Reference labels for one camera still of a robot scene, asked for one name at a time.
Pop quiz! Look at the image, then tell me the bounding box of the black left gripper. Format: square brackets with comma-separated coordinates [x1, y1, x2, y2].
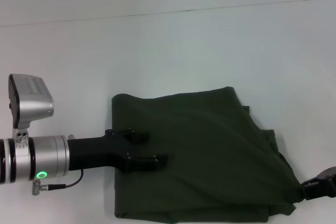
[67, 128, 169, 174]

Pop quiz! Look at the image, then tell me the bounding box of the dark green FREE t-shirt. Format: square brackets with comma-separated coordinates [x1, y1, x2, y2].
[110, 86, 302, 221]

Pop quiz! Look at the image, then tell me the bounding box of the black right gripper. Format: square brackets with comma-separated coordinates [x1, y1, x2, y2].
[301, 166, 336, 201]

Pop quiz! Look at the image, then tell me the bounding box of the grey left arm cable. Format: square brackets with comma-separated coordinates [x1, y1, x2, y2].
[31, 168, 85, 196]

